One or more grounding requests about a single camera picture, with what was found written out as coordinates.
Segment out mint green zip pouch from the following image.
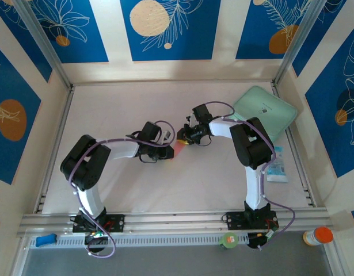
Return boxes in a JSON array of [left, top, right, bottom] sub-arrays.
[[233, 85, 298, 142]]

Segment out blue white wipes packet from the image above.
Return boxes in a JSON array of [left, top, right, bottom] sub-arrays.
[[265, 145, 289, 183]]

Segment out black controller with LED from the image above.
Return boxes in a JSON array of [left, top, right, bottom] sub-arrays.
[[247, 229, 278, 250], [83, 231, 109, 254]]

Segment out green tape roll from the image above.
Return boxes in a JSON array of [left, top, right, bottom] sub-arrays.
[[218, 232, 239, 250]]

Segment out blue bone-shaped block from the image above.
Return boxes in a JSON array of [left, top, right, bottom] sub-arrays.
[[35, 234, 57, 248]]

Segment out orange-capped bottle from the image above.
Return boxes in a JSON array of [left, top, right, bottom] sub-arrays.
[[302, 226, 334, 247]]

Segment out long aluminium base rail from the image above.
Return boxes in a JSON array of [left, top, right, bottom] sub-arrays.
[[17, 208, 332, 238]]

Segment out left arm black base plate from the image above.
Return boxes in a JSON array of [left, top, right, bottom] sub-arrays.
[[69, 213, 125, 233]]

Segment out grey slotted cable duct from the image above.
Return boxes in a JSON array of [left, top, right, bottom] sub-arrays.
[[28, 232, 249, 250]]

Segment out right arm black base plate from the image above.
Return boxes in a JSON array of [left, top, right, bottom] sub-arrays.
[[222, 210, 280, 231]]

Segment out aluminium table side rail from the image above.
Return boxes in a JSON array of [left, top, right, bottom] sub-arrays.
[[271, 83, 315, 208], [34, 86, 75, 214]]

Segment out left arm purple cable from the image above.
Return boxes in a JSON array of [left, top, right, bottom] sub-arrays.
[[67, 120, 177, 258]]

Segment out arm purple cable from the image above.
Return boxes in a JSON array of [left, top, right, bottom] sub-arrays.
[[202, 100, 296, 251], [67, 120, 177, 258]]

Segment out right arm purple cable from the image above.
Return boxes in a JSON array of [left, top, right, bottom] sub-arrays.
[[202, 100, 296, 251]]

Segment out aluminium frame post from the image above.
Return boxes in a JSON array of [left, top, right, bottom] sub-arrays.
[[14, 0, 75, 90], [271, 0, 329, 86]]

